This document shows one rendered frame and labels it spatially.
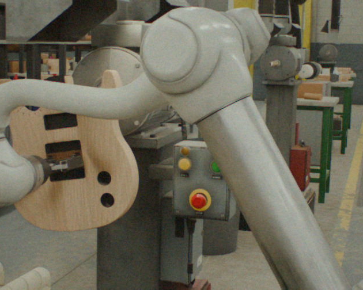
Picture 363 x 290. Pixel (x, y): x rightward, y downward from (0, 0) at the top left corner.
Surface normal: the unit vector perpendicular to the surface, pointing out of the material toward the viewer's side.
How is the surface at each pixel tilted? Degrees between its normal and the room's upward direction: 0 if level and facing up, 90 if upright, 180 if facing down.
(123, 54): 63
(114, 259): 90
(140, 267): 90
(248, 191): 94
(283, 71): 96
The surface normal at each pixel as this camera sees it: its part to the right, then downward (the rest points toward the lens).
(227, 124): -0.14, 0.01
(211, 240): 0.07, 0.21
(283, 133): -0.31, 0.13
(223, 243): 0.49, 0.19
